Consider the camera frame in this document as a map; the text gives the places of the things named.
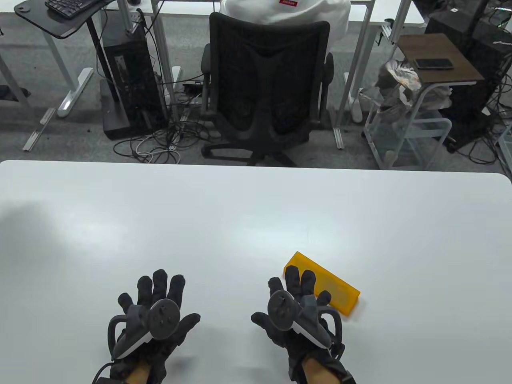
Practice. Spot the person's left hand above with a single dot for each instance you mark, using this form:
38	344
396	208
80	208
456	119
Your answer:
160	284

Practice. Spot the person's right hand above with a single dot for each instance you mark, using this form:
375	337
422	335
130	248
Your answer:
294	280

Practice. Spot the yellow plastic pen case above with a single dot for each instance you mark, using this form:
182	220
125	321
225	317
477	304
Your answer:
340	294

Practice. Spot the person's left forearm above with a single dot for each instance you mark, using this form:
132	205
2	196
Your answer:
138	376

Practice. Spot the person's right forearm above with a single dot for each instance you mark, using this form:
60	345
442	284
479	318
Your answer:
318	374

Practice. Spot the black power strip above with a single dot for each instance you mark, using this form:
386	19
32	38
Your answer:
194	86

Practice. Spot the black mesh office chair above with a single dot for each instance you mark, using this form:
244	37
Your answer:
264	80

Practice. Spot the black computer tower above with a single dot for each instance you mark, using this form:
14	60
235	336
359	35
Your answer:
132	80

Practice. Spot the crumpled plastic bag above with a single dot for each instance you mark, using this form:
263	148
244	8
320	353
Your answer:
400	78

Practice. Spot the white plastic bag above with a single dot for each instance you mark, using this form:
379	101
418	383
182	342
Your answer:
438	96

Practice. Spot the black smartphone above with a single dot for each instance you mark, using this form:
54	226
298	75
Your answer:
434	64

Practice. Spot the brown top side table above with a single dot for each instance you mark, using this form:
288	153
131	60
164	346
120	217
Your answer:
436	48

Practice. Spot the large black equipment case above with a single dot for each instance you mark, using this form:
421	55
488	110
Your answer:
480	72

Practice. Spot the black standing desk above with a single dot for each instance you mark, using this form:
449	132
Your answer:
52	24

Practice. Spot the black keyboard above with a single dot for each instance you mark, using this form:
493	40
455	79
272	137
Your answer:
68	7

